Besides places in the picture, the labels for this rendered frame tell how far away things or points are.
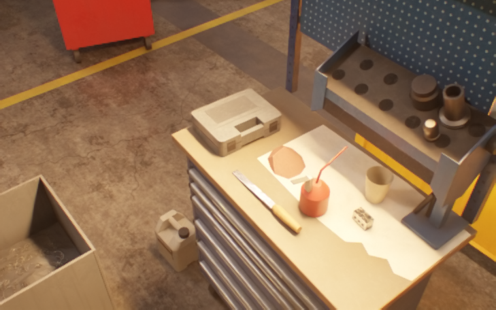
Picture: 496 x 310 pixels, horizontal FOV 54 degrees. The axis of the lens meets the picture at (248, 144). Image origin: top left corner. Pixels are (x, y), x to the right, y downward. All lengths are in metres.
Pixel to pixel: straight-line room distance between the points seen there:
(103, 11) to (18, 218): 1.96
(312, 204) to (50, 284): 1.03
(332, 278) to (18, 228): 1.54
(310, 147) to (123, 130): 1.86
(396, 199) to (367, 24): 0.54
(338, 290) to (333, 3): 0.87
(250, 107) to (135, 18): 2.34
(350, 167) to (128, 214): 1.50
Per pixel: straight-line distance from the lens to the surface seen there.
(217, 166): 1.59
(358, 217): 1.45
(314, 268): 1.35
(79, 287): 2.05
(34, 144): 3.39
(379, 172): 1.52
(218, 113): 1.69
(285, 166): 1.57
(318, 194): 1.40
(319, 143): 1.69
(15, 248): 2.45
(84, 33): 3.94
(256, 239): 1.51
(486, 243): 2.58
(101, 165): 3.09
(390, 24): 1.47
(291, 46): 1.81
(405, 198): 1.57
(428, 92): 1.30
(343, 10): 1.58
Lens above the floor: 2.06
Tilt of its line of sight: 42 degrees down
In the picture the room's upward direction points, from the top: straight up
